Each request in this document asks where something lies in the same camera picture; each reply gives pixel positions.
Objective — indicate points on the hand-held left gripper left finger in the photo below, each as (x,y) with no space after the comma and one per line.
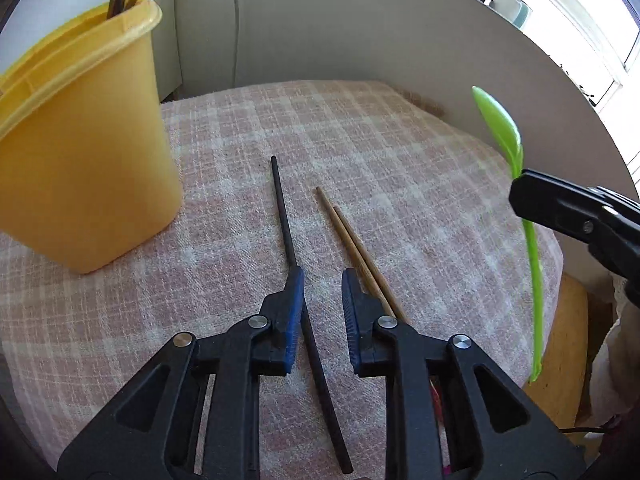
(295,310)

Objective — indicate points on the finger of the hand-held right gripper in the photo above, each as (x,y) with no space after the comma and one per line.
(555,205)

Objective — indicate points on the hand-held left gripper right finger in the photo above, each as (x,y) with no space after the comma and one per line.
(350,320)

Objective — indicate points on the green plastic spoon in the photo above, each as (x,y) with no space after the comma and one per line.
(500,125)

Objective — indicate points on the yellow plastic container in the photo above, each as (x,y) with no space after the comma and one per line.
(85,160)

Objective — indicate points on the person's right hand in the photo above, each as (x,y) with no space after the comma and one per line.
(620,360)

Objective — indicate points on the pink plaid cloth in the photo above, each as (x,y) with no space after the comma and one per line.
(400,160)

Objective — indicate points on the white and teal kettle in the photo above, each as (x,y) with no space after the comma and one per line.
(512,5)

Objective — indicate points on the white window frame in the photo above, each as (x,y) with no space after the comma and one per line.
(600,25)

